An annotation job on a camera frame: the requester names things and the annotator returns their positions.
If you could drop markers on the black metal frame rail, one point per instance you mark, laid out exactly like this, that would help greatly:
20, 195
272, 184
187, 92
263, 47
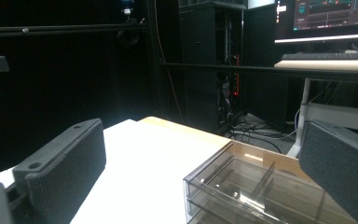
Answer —
261, 70

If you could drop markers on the clear smoky plastic drawer organizer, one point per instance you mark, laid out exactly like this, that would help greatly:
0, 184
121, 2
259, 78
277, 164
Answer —
248, 189

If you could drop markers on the black computer tower cabinet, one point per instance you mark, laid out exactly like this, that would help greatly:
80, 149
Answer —
203, 62

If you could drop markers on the white desk with light top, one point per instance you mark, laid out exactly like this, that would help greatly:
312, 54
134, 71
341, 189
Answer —
329, 93

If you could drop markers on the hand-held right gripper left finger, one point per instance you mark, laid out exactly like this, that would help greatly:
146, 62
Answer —
63, 168

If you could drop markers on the computer monitor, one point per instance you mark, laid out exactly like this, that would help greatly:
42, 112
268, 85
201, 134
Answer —
324, 18

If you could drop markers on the black keyboard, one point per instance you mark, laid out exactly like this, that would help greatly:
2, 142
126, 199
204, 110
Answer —
324, 56

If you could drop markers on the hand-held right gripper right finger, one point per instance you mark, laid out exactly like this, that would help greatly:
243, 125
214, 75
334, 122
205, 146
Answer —
341, 161

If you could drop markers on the red power strip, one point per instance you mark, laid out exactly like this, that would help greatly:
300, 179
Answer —
236, 74

